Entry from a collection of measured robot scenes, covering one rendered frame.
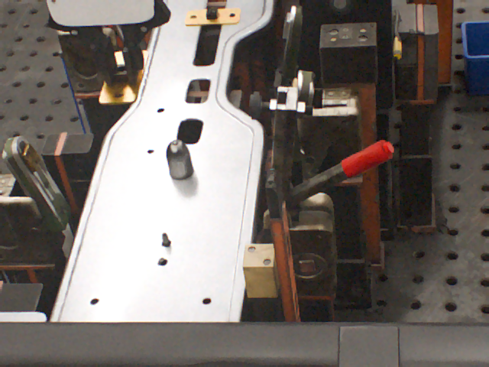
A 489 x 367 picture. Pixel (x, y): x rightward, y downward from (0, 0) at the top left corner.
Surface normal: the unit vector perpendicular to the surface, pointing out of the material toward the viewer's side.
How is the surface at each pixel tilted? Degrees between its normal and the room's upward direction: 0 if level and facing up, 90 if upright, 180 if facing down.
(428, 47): 90
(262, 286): 90
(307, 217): 0
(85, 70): 90
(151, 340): 0
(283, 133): 90
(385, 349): 0
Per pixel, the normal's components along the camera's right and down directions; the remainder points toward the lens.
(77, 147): -0.11, -0.72
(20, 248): -0.10, 0.70
